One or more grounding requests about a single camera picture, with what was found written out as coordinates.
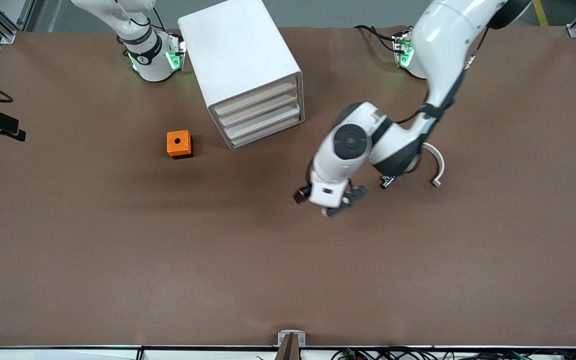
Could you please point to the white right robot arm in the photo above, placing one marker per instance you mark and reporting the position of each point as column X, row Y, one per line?
column 153, row 65

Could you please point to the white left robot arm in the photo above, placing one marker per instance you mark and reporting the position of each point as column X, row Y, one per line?
column 438, row 40

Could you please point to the silver metal connector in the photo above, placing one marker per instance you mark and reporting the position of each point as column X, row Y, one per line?
column 387, row 183

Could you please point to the brown table mat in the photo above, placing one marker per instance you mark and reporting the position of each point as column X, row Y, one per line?
column 268, row 280

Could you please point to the orange box with hole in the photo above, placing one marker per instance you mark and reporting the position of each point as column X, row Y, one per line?
column 172, row 149

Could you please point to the white curved plastic bracket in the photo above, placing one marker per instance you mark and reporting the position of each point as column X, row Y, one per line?
column 441, row 167

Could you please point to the grey metal table bracket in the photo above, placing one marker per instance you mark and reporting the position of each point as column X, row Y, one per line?
column 282, row 340

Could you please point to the white table edge rail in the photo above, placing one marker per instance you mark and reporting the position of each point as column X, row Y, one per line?
column 68, row 354

